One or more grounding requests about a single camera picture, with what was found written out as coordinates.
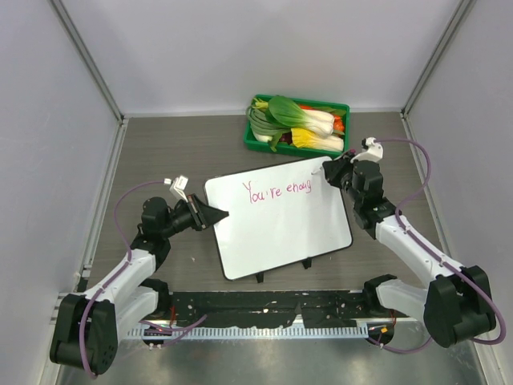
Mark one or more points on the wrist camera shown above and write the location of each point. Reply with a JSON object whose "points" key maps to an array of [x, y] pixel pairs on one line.
{"points": [[178, 186], [371, 151]]}

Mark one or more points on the green plastic tray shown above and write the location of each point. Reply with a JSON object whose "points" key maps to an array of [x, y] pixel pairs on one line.
{"points": [[285, 145]]}

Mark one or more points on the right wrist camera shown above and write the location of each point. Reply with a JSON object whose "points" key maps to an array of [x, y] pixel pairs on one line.
{"points": [[371, 151]]}

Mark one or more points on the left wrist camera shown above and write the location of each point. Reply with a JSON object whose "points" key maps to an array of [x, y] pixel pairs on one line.
{"points": [[178, 186]]}

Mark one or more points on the yellow bok choy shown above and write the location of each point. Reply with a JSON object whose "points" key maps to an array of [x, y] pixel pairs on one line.
{"points": [[303, 138]]}

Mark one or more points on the green bok choy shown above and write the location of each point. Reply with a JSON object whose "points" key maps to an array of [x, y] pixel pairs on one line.
{"points": [[289, 113]]}

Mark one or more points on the white marker with pink cap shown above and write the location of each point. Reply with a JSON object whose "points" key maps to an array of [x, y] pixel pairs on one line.
{"points": [[350, 152]]}

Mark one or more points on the white slotted cable duct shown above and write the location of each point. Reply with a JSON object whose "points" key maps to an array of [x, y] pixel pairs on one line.
{"points": [[295, 331]]}

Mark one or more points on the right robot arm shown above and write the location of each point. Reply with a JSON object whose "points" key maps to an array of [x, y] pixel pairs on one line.
{"points": [[454, 304]]}

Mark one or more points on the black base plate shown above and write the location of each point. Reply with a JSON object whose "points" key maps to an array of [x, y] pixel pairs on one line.
{"points": [[269, 309]]}

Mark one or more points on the white whiteboard black frame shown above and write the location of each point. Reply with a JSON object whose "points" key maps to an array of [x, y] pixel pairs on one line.
{"points": [[277, 216]]}

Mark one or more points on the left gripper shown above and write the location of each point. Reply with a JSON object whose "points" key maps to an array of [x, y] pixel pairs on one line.
{"points": [[203, 216]]}

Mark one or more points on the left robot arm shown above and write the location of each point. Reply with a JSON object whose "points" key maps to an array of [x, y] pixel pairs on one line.
{"points": [[90, 325]]}

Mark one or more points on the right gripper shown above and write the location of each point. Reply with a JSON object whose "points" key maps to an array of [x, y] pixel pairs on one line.
{"points": [[333, 169]]}

